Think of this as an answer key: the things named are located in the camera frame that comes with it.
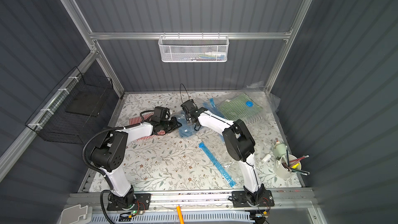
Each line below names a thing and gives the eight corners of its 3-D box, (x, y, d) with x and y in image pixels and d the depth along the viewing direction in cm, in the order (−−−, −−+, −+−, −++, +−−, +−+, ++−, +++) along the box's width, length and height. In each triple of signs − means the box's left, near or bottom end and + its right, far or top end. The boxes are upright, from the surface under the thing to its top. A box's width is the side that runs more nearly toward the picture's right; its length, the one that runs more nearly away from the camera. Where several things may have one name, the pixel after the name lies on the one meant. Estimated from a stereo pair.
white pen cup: (273, 178, 82) (283, 171, 73) (269, 162, 88) (277, 154, 78) (293, 178, 82) (304, 171, 73) (287, 162, 88) (297, 154, 78)
